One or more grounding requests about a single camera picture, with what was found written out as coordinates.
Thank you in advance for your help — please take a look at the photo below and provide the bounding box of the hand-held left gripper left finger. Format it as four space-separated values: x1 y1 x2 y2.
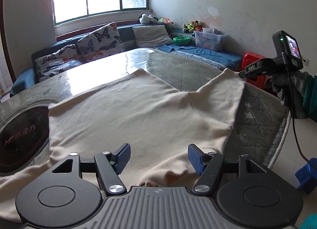
51 143 131 195

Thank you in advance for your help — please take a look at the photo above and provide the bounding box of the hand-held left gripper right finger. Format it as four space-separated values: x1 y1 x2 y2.
188 144 268 194

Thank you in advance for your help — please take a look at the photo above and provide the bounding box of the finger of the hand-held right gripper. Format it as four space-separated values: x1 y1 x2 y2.
238 62 260 79

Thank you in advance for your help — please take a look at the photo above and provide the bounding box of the cream sweatshirt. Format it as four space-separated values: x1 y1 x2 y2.
0 68 245 223

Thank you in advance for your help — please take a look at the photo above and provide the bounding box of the person's right forearm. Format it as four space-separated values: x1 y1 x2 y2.
302 74 317 120

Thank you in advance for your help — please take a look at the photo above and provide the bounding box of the person's right hand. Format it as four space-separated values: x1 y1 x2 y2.
265 70 310 120

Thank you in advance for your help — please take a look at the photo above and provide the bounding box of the tall red plastic stool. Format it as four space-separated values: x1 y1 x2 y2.
241 53 270 83

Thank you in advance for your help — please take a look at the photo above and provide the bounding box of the blue sofa cover sheet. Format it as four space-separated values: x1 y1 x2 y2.
156 44 244 71

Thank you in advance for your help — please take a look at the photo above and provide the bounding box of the clear plastic storage box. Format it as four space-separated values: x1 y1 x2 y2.
194 28 227 51

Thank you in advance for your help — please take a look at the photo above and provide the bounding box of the brown teddy bear plush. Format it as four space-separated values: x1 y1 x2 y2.
183 20 202 33

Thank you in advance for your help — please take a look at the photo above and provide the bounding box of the green bowl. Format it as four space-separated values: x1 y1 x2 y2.
173 36 192 45

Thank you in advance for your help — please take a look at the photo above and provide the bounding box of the round black induction cooktop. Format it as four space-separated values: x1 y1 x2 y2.
0 104 50 176

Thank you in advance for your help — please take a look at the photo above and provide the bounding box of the grey pillow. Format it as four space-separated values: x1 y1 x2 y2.
132 24 174 48

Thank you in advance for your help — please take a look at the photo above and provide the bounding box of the blue plastic stool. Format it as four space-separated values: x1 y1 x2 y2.
295 158 317 195

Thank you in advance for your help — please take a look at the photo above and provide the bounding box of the panda plush toy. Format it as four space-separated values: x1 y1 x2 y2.
139 14 159 25

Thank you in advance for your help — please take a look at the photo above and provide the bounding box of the butterfly print pillow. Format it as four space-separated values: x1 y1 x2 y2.
77 21 126 63
33 44 83 76

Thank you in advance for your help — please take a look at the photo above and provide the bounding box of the blue corner sofa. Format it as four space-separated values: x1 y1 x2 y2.
10 22 244 96

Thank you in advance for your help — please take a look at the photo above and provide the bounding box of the person's teal sweater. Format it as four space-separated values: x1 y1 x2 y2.
300 213 317 229

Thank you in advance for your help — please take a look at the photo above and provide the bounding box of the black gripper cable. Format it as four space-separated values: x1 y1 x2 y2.
285 64 312 164

